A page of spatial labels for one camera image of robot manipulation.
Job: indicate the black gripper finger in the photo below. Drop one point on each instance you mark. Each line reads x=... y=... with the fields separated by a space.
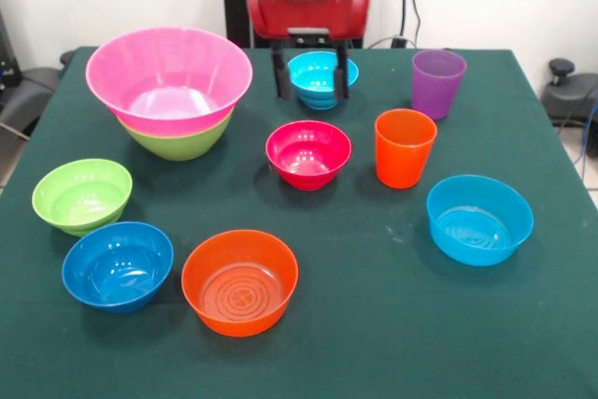
x=341 y=79
x=283 y=79

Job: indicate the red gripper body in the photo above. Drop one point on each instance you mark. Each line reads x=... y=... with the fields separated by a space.
x=308 y=13

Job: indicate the large pink bowl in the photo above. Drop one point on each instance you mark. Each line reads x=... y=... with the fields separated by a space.
x=168 y=81

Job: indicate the wide light blue bowl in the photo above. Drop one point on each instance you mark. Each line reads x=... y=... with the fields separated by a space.
x=481 y=221

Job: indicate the small light blue footed bowl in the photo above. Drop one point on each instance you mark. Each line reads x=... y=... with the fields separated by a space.
x=313 y=76

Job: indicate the small red bowl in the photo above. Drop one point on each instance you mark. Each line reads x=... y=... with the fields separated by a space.
x=308 y=156

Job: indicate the orange cup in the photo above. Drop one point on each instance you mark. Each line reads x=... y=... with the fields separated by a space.
x=404 y=151

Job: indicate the purple cup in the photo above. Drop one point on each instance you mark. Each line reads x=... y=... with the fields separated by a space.
x=437 y=88

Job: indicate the large green bowl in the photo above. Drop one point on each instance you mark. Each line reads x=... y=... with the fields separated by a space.
x=177 y=146

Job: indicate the dark green tablecloth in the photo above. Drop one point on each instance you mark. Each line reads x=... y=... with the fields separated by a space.
x=327 y=231

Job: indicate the orange bowl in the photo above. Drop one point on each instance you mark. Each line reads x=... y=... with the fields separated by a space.
x=238 y=287

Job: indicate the black round knob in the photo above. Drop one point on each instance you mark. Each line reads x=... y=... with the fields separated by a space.
x=66 y=58

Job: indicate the black equipment with knob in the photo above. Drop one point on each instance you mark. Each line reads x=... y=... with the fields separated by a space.
x=567 y=95

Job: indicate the small green bowl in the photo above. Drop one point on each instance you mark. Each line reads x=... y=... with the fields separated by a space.
x=79 y=193

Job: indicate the dark blue bowl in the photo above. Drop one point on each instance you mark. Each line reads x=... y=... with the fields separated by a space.
x=117 y=268

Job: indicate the black and grey equipment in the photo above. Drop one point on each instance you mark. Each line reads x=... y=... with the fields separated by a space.
x=28 y=90

